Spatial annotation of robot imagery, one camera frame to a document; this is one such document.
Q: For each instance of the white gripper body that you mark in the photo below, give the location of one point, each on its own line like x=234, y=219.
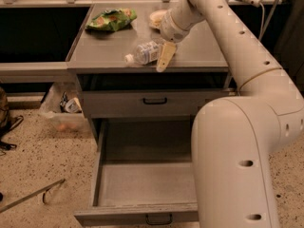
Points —
x=170, y=28

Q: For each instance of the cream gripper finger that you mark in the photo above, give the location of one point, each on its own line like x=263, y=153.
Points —
x=166, y=53

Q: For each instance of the clear blue-label plastic bottle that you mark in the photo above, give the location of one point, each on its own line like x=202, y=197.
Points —
x=143, y=54

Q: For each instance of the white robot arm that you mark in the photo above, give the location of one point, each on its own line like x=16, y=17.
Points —
x=233, y=137

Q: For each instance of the grey drawer cabinet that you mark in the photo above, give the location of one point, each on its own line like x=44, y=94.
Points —
x=97, y=62

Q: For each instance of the open grey middle drawer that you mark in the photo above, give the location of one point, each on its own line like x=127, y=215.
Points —
x=142, y=175

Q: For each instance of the white paper bowl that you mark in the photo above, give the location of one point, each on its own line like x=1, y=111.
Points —
x=155, y=18

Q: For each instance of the green chip bag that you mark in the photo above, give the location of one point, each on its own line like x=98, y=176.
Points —
x=112, y=19

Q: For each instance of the clear plastic storage bin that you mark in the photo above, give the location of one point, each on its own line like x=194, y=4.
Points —
x=61, y=108

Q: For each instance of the dark backpack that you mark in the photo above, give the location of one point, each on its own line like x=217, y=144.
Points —
x=7, y=123

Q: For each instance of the metal rod on floor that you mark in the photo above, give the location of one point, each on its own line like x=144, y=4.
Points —
x=31, y=195

